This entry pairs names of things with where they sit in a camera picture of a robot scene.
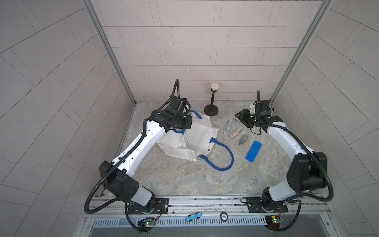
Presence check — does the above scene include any pink compass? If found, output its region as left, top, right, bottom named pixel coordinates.
left=230, top=127, right=244, bottom=139

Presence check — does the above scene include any green compass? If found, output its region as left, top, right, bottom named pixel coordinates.
left=238, top=135, right=248, bottom=146

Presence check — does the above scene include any blue compass set box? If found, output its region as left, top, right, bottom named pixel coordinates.
left=245, top=141, right=262, bottom=163

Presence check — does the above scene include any white canvas Doraemon bag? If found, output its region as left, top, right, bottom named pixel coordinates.
left=157, top=110, right=235, bottom=171

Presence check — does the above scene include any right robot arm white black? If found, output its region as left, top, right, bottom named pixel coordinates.
left=235, top=97, right=334, bottom=212

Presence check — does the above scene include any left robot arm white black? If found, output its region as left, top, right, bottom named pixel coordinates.
left=83, top=80, right=192, bottom=214

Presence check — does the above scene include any black stand with pink ball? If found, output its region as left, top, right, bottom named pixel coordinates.
left=204, top=83, right=219, bottom=117

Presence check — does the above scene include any round black badge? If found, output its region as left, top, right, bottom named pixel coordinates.
left=220, top=212, right=229, bottom=222

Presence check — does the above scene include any right green circuit board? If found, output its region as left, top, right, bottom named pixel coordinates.
left=265, top=215, right=284, bottom=230

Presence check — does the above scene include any green circuit board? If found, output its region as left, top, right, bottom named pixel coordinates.
left=138, top=218, right=156, bottom=228
left=265, top=215, right=284, bottom=230

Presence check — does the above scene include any blue tape piece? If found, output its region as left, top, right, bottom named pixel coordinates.
left=186, top=212, right=202, bottom=222

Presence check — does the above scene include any left green circuit board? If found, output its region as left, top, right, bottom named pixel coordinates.
left=138, top=218, right=156, bottom=228

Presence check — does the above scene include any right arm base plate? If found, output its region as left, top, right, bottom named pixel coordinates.
left=245, top=197, right=288, bottom=213

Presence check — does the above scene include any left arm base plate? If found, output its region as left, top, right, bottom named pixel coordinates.
left=126, top=198, right=169, bottom=215

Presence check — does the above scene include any aluminium rail frame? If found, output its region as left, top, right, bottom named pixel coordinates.
left=84, top=193, right=331, bottom=220

